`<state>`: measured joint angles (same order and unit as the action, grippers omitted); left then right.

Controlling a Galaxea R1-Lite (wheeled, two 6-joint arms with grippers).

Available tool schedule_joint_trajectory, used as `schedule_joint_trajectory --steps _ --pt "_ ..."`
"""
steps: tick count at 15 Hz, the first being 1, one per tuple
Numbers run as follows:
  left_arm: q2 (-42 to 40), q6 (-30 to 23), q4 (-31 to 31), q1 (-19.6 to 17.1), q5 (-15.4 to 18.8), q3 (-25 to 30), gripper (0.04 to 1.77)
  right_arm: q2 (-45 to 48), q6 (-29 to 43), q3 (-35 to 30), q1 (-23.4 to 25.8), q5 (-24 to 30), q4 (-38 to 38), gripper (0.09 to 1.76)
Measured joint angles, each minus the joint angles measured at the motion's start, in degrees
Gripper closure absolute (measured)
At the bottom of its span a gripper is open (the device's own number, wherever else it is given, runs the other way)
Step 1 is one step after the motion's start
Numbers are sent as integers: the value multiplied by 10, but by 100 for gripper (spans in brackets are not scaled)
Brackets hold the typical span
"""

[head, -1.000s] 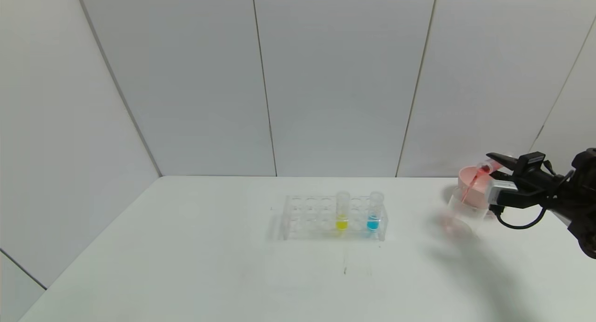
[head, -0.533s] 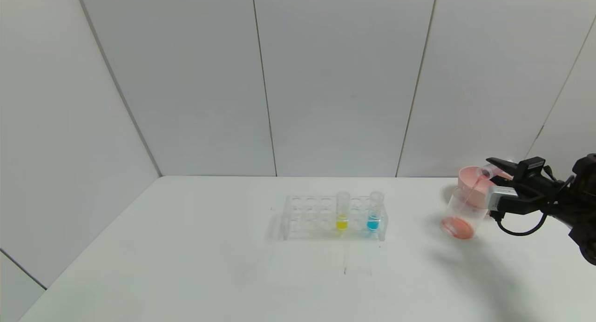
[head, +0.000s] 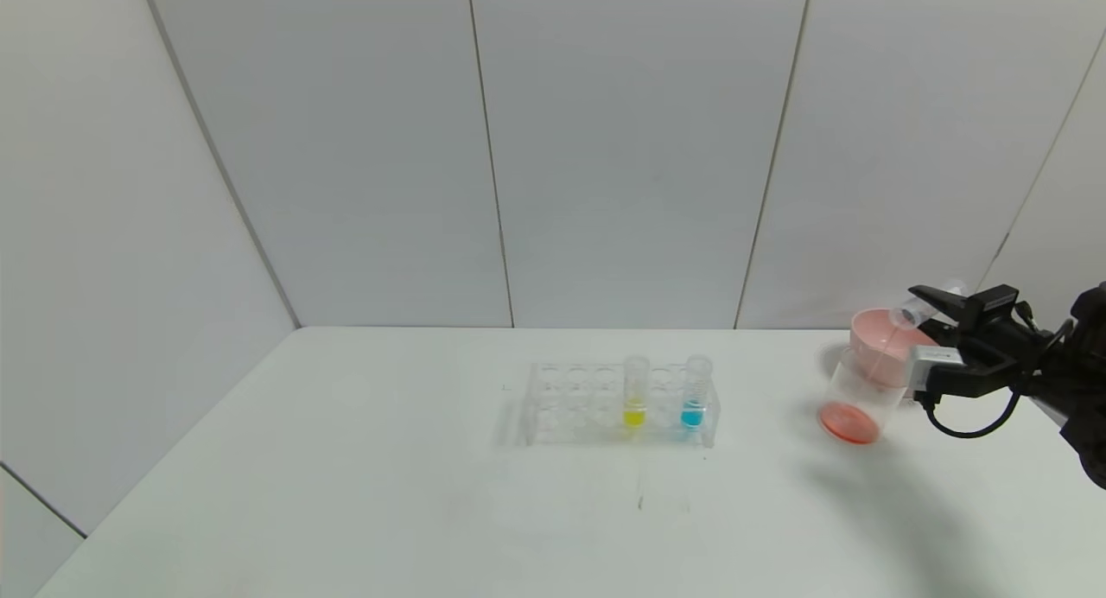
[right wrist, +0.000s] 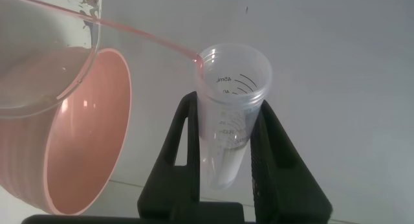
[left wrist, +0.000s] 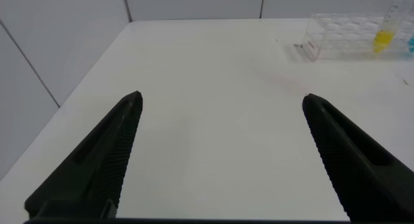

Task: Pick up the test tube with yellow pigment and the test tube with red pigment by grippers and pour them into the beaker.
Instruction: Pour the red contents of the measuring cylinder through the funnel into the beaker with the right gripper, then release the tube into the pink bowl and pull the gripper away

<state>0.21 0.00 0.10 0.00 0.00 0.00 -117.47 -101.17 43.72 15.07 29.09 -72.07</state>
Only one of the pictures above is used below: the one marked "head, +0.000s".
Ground test tube with blue pigment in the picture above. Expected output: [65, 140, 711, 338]
[679, 355, 714, 431]

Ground clear plastic beaker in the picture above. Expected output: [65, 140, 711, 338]
[817, 349, 910, 446]

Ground test tube with red pigment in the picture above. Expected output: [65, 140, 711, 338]
[890, 279, 968, 330]

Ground clear acrylic test tube rack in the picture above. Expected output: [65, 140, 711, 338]
[517, 360, 720, 449]

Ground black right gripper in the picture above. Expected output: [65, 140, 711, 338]
[907, 283, 1049, 360]

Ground test tube with yellow pigment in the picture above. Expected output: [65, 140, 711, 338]
[622, 355, 651, 429]

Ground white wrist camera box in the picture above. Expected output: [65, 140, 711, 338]
[907, 345, 965, 395]

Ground black camera cable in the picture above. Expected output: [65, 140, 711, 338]
[914, 300, 1051, 440]

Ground pink bowl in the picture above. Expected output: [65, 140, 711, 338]
[849, 309, 938, 391]

